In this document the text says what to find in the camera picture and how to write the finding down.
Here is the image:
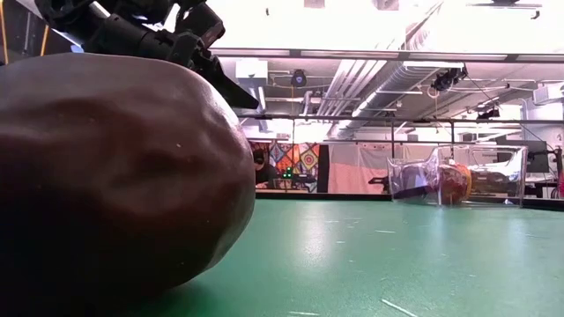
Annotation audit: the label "red yellow apple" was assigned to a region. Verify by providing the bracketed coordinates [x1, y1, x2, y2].
[456, 162, 473, 203]

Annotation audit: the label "black background monitor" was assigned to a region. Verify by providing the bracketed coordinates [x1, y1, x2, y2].
[496, 138, 551, 174]

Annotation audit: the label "black table frame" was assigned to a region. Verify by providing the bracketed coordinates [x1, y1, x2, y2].
[254, 188, 564, 211]

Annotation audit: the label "black pillar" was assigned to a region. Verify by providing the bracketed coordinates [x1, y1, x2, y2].
[317, 143, 330, 194]

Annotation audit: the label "person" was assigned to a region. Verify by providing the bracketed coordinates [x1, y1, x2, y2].
[253, 147, 278, 188]

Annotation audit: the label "green table mat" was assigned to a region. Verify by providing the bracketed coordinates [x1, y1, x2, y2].
[122, 198, 564, 317]

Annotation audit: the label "colourful patterned wall hanging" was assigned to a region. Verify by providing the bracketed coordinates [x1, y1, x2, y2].
[249, 140, 320, 194]

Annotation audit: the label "pink white curtain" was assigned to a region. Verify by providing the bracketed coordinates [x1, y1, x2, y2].
[329, 143, 393, 195]

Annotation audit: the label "black hanging camera rig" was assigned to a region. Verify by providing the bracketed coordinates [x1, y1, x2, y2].
[429, 63, 469, 93]

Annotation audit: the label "black overhead rail frame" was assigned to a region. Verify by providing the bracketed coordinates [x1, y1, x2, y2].
[237, 113, 564, 195]

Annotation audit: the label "clear plastic basket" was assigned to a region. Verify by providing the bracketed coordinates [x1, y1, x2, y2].
[386, 144, 529, 208]

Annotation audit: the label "white ceiling box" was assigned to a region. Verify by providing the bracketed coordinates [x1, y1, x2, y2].
[234, 59, 269, 80]

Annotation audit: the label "white ceiling ducts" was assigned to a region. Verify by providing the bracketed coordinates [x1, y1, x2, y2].
[315, 59, 464, 140]

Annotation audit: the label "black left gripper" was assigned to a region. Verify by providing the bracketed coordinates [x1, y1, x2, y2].
[152, 2, 261, 110]

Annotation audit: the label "black device green light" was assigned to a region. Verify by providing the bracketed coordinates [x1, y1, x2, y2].
[278, 169, 317, 185]

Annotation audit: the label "long ceiling light bar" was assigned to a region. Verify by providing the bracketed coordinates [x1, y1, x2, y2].
[210, 47, 564, 63]

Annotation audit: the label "white wall air unit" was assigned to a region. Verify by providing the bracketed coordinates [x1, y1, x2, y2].
[531, 82, 564, 106]

